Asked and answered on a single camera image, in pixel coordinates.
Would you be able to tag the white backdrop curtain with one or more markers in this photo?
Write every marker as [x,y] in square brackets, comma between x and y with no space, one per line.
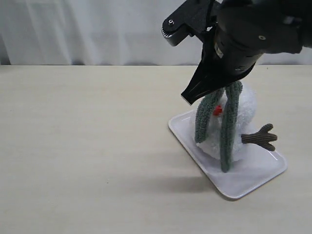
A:
[90,32]

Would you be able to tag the green fuzzy scarf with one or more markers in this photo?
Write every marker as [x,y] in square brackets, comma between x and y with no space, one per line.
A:
[204,113]

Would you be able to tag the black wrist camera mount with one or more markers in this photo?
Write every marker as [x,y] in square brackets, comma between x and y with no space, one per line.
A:
[191,18]

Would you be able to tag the white plastic tray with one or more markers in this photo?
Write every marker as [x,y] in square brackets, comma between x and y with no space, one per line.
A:
[257,167]

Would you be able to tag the white plush snowman toy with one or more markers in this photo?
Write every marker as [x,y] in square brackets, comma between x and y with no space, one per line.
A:
[263,137]

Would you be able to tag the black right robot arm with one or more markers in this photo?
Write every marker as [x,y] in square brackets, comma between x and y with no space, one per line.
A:
[285,24]

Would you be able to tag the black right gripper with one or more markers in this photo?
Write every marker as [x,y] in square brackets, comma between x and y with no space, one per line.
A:
[228,54]

